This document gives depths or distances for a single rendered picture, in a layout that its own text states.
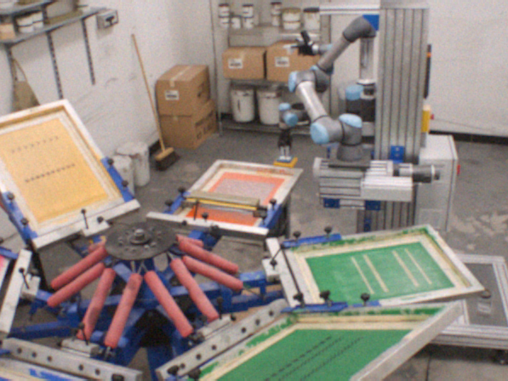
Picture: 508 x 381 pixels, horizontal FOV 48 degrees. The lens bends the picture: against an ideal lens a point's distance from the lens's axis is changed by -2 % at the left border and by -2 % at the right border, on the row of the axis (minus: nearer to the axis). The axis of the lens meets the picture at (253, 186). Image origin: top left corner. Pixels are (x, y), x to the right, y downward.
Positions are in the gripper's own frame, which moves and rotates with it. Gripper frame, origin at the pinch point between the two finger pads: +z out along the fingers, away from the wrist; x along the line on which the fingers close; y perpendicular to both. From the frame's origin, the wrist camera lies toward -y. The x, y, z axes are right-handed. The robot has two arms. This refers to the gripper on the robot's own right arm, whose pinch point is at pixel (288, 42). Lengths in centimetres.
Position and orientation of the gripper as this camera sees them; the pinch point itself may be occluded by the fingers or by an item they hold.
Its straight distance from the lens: 395.2
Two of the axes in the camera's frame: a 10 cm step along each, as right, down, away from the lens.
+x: 5.9, -5.1, 6.3
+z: -8.0, -2.4, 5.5
